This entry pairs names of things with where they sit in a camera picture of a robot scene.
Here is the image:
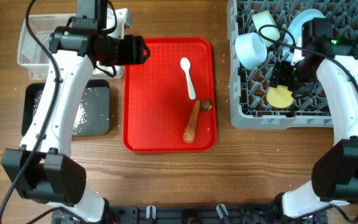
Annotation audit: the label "grey dishwasher rack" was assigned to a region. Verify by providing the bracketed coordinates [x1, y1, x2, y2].
[226, 0, 358, 129]

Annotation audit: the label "orange carrot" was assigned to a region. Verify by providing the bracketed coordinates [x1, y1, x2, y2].
[183, 100, 201, 144]

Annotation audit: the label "black waste tray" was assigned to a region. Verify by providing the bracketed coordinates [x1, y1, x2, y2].
[21, 80, 110, 136]

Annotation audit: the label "large light blue plate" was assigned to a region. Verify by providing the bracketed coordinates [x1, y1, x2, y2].
[282, 9, 325, 62]

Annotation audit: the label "white plastic spoon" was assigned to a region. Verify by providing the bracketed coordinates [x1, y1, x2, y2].
[180, 57, 196, 100]

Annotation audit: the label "mint green bowl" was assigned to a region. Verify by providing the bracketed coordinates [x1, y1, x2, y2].
[252, 11, 280, 40]

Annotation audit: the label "clear plastic bin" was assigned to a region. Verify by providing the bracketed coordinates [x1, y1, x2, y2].
[17, 8, 132, 80]

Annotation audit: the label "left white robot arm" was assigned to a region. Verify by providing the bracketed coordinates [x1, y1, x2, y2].
[1, 26, 150, 223]

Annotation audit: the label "red serving tray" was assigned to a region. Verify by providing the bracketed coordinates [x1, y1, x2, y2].
[122, 37, 217, 153]

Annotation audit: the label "light blue bowl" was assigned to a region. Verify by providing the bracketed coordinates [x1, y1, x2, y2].
[234, 32, 267, 70]

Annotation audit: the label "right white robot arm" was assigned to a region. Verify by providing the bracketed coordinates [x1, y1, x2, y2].
[277, 38, 358, 223]

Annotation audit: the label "yellow plastic cup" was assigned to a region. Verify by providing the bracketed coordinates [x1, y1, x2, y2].
[266, 85, 294, 108]

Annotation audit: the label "pile of white rice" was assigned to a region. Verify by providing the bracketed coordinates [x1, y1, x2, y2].
[32, 90, 86, 136]

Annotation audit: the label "brown mushroom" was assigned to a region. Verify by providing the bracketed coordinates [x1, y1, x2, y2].
[200, 100, 213, 112]

